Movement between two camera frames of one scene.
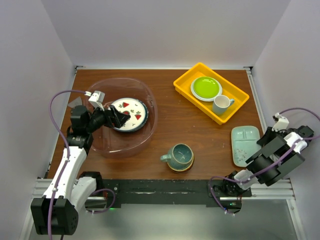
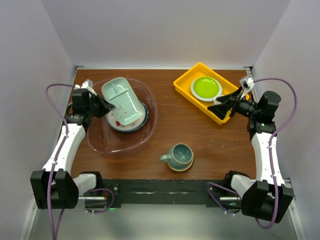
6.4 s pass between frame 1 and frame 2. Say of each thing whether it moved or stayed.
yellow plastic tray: stayed
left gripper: moved
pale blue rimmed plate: stayed
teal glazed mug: stayed
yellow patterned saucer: stayed
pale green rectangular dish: moved
